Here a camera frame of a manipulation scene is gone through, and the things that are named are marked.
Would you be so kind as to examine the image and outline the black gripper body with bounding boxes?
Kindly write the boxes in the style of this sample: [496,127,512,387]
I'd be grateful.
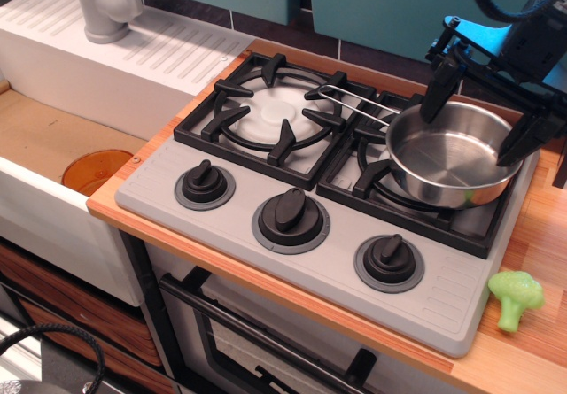
[426,11,566,120]

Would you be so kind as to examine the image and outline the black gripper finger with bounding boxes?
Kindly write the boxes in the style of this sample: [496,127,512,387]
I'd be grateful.
[497,114,562,166]
[420,57,459,123]

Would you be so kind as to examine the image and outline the black burner grate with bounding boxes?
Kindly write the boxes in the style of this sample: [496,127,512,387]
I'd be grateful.
[174,53,377,190]
[317,92,530,259]

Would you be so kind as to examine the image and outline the black right burner grate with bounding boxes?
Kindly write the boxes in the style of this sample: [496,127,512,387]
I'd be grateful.
[317,92,530,259]

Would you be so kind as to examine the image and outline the green toy cauliflower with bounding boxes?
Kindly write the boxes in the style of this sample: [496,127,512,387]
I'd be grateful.
[487,271,546,333]

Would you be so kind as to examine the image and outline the wooden drawer fronts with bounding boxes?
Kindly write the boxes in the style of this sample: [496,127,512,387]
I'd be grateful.
[1,239,175,393]

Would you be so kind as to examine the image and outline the black cable near camera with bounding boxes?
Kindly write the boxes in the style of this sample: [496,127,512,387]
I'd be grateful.
[0,323,106,394]

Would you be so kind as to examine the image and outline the black left stove knob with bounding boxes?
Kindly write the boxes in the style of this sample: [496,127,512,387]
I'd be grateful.
[174,159,236,212]

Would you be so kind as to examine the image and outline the grey toy faucet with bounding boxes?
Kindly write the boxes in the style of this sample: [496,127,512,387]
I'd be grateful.
[79,0,144,44]

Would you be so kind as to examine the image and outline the oven door with black handle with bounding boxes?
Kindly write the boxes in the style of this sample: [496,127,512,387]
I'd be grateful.
[158,267,462,394]

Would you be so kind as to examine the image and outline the black stove knob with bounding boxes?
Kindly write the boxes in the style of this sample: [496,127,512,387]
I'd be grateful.
[174,159,236,212]
[354,234,425,294]
[252,188,330,255]

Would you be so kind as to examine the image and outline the black left burner grate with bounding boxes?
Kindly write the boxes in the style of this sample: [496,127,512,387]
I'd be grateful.
[174,53,377,190]

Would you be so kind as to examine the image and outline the white toy sink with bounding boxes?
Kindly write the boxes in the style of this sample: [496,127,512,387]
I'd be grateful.
[1,0,252,306]

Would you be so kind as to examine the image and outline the steel pan with wire handle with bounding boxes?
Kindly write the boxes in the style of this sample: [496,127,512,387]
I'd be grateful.
[316,84,524,209]

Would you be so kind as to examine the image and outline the grey toy stove top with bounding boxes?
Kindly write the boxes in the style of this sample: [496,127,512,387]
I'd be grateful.
[115,78,539,357]

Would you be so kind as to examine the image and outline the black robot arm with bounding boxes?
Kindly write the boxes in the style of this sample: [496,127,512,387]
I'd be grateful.
[420,0,566,166]

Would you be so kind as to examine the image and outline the orange plastic plate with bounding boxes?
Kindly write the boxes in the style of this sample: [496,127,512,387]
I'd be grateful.
[61,149,133,197]

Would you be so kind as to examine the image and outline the black right stove knob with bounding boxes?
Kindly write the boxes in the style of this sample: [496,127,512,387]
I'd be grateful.
[354,234,425,294]

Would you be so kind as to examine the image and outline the black middle stove knob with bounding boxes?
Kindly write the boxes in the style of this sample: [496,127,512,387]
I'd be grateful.
[252,188,330,255]

